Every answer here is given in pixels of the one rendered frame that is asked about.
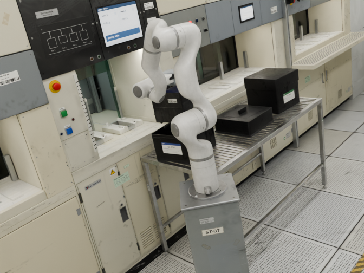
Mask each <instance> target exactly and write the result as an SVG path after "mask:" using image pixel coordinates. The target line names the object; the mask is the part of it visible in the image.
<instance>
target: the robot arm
mask: <svg viewBox="0 0 364 273"><path fill-rule="evenodd" d="M201 41H202V35H201V32H200V30H199V28H198V27H197V26H196V25H195V24H194V23H191V22H185V23H180V24H176V25H172V26H169V27H168V25H167V23H166V22H165V21H164V20H163V19H159V18H155V19H153V20H151V21H150V22H149V23H148V25H147V28H146V33H145V40H144V47H143V52H142V60H141V67H142V69H143V71H144V72H145V73H146V74H147V75H148V76H149V78H147V79H145V80H142V81H140V82H138V83H136V84H134V85H133V87H132V93H133V95H134V96H135V97H136V98H137V99H143V98H149V99H150V100H152V101H153V102H155V103H161V102H162V101H163V100H164V98H165V94H166V88H167V85H169V84H170V83H173V82H174V81H173V80H172V79H175V82H176V85H177V88H178V90H179V93H180V94H181V95H182V96H183V97H184V98H186V99H189V100H191V102H192V103H193V108H192V109H190V110H187V111H185V112H183V113H180V114H178V115H177V116H175V117H174V118H173V119H172V121H171V132H172V134H173V135H174V136H175V137H176V138H177V139H178V140H179V141H181V142H182V143H183V144H184V145H185V146H186V148H187V151H188V156H189V159H190V165H191V170H192V175H193V181H194V183H193V185H192V186H190V188H189V190H188V192H189V195H190V196H191V197H192V198H194V199H199V200H208V199H213V198H216V197H219V196H221V195H222V194H223V193H224V192H225V191H226V183H225V182H224V181H222V180H219V179H218V176H217V169H216V163H215V156H214V152H213V147H212V144H211V143H210V142H209V141H208V140H204V139H197V135H198V134H200V133H202V132H204V131H206V130H208V129H210V128H212V127H213V126H214V125H215V124H216V122H217V113H216V111H215V109H214V107H213V106H212V105H211V103H210V102H209V100H208V99H207V98H206V97H205V95H204V94H203V92H202V90H201V88H200V86H199V82H198V78H197V72H196V56H197V53H198V50H199V48H200V45H201ZM179 48H180V49H181V52H180V55H179V58H178V60H177V61H176V63H175V65H174V68H173V72H174V74H164V73H163V71H162V70H161V68H160V66H159V62H160V57H161V52H168V51H173V50H176V49H179Z"/></svg>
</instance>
